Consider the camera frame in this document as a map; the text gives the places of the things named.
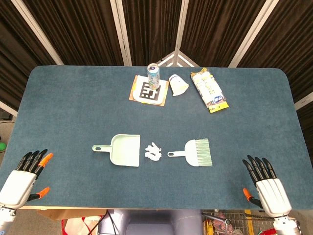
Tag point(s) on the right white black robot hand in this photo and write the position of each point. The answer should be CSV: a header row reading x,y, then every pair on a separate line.
x,y
272,195

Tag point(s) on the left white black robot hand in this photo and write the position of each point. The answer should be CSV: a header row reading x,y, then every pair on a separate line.
x,y
17,186

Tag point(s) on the mint green hand broom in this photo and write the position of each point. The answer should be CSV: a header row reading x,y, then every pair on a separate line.
x,y
193,153

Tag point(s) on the mint green plastic dustpan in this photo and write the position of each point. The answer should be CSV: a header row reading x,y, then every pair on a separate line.
x,y
124,151

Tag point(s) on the white paper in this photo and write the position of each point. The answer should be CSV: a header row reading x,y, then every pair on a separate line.
x,y
152,153

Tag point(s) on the red white bag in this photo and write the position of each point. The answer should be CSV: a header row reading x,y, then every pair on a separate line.
x,y
80,226

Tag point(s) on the blue felt table mat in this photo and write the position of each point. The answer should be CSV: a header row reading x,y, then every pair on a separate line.
x,y
73,110

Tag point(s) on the clear package with yellow header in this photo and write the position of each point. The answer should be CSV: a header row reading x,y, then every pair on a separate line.
x,y
210,90

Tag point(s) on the purple robot torso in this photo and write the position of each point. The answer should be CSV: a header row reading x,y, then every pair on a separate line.
x,y
146,222

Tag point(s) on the dark brown curtain panel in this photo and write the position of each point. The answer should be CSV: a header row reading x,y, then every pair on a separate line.
x,y
78,31
215,31
293,44
14,49
151,27

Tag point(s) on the white paper cup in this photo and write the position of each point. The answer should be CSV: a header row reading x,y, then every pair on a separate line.
x,y
178,85

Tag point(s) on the cardboard board with black marker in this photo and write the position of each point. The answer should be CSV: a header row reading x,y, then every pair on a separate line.
x,y
146,95

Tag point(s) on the white partition base foot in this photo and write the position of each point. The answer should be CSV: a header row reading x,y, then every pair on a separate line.
x,y
183,60

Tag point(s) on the tall light blue drink can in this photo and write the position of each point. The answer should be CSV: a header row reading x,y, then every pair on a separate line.
x,y
153,78

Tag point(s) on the white partition frame post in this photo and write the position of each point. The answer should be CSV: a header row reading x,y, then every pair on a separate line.
x,y
253,34
7,109
121,31
36,31
181,31
304,101

